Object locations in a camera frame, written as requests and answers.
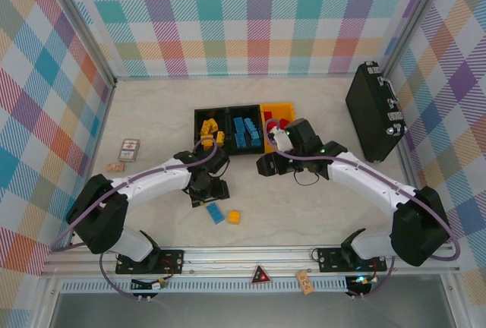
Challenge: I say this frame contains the black plastic bin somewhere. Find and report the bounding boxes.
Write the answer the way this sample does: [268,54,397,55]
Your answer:
[226,105,266,156]
[194,107,229,156]

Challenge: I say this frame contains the yellow plastic bin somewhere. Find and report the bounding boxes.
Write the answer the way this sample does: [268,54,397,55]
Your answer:
[260,102,296,154]

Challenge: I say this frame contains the black briefcase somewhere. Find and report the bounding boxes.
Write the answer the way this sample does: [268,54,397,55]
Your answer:
[344,61,408,164]

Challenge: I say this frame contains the playing card box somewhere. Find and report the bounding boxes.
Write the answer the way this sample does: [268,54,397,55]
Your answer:
[118,137,140,162]

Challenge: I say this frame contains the red triangle sign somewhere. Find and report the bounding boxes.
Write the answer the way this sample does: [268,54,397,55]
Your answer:
[251,265,273,285]

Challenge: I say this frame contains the small connector board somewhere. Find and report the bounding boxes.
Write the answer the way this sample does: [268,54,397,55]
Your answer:
[347,275,375,294]
[131,277,170,292]

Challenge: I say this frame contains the small wooden tag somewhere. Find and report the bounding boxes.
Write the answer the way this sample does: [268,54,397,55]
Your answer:
[295,270,314,295]

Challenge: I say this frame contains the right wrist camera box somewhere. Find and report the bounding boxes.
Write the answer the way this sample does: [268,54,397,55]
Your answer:
[267,125,294,152]

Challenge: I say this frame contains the thin black camera cable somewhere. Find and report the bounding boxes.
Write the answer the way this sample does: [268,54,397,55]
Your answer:
[294,170,320,188]

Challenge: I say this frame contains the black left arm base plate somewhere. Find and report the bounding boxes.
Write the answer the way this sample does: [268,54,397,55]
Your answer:
[115,250,185,275]

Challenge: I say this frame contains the aluminium frame rail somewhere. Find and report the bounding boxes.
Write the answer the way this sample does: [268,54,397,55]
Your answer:
[39,244,461,279]

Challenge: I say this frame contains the slotted grey cable duct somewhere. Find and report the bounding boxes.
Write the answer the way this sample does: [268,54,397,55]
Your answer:
[59,280,352,295]

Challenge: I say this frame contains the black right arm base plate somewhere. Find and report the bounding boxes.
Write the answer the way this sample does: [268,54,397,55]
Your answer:
[317,248,388,273]

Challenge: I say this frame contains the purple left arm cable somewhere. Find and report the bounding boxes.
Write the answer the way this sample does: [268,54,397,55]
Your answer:
[49,138,219,301]

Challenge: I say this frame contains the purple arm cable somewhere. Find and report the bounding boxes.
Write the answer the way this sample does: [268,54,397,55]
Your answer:
[49,138,219,301]
[264,118,462,301]

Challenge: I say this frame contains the aluminium frame post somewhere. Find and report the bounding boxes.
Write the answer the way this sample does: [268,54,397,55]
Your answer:
[381,0,451,78]
[44,0,118,88]

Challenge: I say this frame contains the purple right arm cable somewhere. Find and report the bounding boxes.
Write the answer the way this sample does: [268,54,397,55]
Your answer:
[264,118,462,301]

